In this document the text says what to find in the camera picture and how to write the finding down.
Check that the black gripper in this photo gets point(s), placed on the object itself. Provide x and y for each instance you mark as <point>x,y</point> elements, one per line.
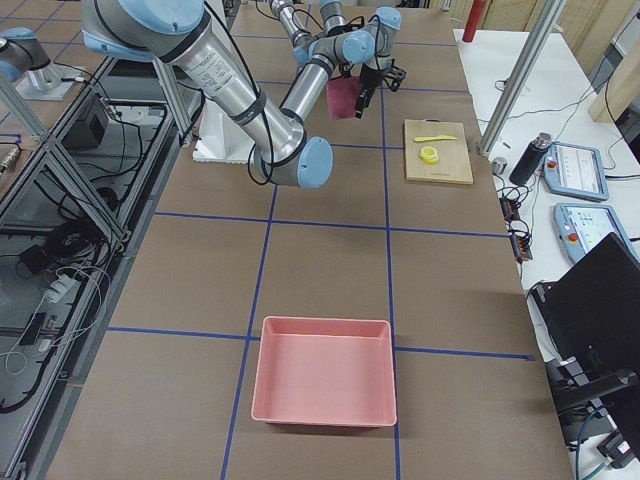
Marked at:
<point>370,77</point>

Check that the maroon wiping cloth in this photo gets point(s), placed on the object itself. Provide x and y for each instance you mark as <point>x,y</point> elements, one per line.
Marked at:
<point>342,94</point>

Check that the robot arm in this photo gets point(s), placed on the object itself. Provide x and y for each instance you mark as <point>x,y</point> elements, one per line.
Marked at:
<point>181,33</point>
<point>300,25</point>

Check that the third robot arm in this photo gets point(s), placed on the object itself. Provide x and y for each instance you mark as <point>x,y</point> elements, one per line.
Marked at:
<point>28,67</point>

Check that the black water bottle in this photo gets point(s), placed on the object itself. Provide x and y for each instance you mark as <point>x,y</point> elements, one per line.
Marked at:
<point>530,159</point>

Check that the yellow plastic knife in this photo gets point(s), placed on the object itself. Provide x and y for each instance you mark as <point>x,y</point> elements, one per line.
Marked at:
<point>436,138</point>

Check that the lemon slice stack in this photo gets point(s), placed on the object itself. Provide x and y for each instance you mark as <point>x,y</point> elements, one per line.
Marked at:
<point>429,155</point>

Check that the bamboo cutting board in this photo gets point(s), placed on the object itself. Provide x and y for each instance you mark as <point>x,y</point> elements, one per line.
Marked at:
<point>454,165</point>

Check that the red cylinder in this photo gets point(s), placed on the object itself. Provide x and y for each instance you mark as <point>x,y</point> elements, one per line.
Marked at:
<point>473,20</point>

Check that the teach pendant far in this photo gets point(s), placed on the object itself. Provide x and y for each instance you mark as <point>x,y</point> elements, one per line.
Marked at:
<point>575,171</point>

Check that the teach pendant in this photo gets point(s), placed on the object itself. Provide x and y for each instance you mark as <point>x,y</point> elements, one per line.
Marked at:
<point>581,227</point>
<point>575,171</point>

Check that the teach pendant near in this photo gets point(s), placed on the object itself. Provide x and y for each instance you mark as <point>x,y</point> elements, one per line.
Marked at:
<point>581,227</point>

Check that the pink plastic bin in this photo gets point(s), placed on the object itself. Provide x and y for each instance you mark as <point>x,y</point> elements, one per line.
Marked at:
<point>325,372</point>

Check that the black laptop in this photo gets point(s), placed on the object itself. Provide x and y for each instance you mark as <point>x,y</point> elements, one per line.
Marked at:
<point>592,312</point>

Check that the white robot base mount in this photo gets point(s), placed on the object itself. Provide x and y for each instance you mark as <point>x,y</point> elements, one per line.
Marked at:
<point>220,140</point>

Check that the aluminium frame post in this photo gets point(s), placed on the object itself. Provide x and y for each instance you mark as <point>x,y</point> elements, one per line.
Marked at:
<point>534,44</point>

